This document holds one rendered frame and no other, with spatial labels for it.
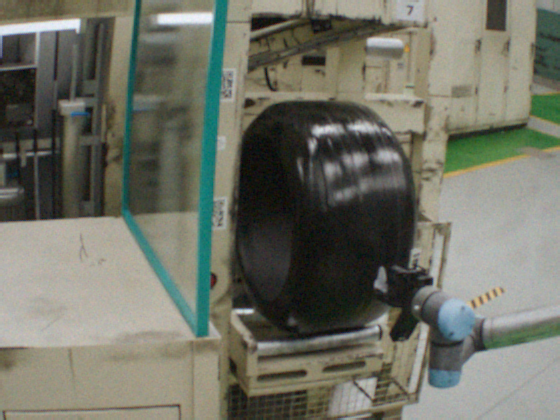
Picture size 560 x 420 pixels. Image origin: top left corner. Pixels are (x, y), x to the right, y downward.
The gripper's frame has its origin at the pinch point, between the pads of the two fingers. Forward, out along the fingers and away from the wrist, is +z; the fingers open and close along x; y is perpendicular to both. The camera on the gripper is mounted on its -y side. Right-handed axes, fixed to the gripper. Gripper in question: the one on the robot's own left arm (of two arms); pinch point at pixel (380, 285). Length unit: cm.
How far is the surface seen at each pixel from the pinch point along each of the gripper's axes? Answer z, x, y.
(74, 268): -19, 71, 14
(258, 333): 43, 12, -25
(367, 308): 5.3, -0.1, -7.0
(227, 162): 17.2, 29.8, 25.5
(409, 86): 405, -245, 15
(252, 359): 11.0, 25.5, -18.8
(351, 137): 9.8, 4.0, 31.4
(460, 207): 349, -261, -69
